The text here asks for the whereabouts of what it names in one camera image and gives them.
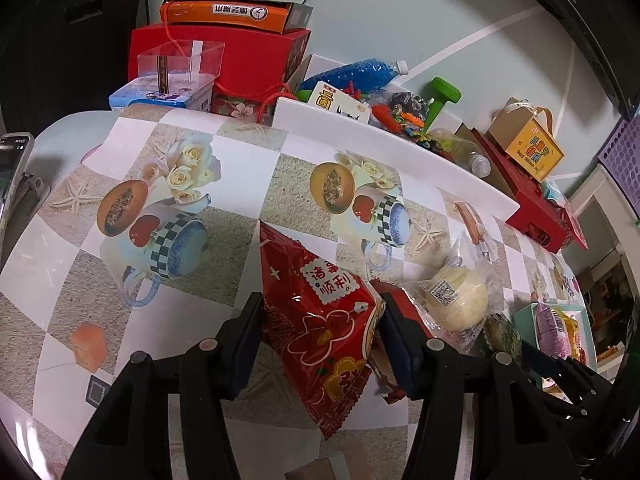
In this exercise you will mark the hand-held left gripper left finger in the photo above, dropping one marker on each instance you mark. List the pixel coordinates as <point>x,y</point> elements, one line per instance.
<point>250,340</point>

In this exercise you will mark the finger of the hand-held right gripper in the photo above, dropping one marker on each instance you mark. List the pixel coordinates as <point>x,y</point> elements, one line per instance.
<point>542,357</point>

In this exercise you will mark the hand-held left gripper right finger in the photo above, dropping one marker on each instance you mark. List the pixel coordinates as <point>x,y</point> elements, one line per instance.
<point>400,355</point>

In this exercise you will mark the white tray with teal rim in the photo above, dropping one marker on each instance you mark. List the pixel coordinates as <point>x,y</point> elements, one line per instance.
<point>524,316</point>

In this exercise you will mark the red patterned snack packet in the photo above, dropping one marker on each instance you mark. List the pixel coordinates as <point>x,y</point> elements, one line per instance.
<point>320,320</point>

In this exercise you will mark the purple snack packet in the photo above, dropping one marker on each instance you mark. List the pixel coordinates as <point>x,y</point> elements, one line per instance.
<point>550,330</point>

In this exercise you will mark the green white snack packet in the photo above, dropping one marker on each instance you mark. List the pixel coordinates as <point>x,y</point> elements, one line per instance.
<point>500,335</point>

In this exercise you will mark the round pastry in clear wrapper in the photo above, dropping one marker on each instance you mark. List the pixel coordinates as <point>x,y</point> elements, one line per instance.
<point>460,297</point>

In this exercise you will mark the printed tablecloth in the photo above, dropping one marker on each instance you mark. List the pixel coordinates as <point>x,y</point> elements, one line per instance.
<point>240,240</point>

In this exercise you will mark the red patterned box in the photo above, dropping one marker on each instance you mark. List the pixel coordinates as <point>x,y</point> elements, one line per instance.
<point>570,225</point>

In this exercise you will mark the red gift box with cutout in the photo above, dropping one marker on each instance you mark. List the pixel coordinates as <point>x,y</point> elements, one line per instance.
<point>525,195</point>

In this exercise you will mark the light blue packet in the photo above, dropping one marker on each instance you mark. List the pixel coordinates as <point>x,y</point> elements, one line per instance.
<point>554,191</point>

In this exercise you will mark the white shelf unit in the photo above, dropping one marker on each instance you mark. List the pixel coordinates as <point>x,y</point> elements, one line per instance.
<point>607,200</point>

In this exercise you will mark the clear plastic bottle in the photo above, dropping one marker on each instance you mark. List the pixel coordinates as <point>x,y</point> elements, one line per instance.
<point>470,152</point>

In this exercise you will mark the purple perforated basket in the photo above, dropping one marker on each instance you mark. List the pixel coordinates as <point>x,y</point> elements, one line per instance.
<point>625,155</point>

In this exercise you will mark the red floral bag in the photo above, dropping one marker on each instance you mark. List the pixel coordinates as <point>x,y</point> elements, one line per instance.
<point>235,105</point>

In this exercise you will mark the pile of colourful toys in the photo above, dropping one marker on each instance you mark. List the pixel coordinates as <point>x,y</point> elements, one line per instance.
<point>405,110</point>

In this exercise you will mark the yellow card box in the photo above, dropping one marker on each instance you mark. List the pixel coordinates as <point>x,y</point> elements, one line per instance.
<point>332,100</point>

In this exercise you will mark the blue tin box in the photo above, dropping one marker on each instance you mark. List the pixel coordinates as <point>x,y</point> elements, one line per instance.
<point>150,97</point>

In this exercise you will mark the green dumbbell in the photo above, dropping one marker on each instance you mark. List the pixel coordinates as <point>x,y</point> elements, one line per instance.
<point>445,90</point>

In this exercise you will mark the cardboard box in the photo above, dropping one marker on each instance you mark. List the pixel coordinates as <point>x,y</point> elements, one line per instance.
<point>300,72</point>

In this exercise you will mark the clear plastic box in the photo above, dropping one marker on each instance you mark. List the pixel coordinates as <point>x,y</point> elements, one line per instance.
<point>180,67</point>

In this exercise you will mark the large red box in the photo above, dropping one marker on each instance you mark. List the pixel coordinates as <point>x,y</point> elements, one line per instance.
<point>260,55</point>

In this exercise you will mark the blue bead bottle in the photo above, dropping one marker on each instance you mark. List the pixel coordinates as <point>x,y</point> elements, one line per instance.
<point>350,72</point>

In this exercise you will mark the black handheld device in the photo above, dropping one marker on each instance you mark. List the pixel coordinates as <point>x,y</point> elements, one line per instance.
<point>12,170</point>

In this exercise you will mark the orange carton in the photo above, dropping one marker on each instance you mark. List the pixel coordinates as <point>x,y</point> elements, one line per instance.
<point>225,12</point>

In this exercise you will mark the dark cabinet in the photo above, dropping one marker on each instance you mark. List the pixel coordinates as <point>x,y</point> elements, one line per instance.
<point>85,35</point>

